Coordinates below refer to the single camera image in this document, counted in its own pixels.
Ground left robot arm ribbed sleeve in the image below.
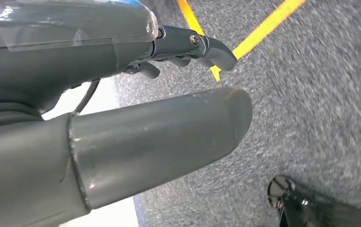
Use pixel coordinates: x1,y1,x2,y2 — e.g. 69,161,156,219
0,102,45,131

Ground yellow floor tape square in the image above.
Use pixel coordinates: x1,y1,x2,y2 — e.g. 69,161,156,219
176,0,307,83

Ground glossy black robot foot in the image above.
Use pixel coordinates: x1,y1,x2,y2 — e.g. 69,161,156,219
267,175,361,227

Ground thin black hand cable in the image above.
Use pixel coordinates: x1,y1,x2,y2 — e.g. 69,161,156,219
71,79,101,116

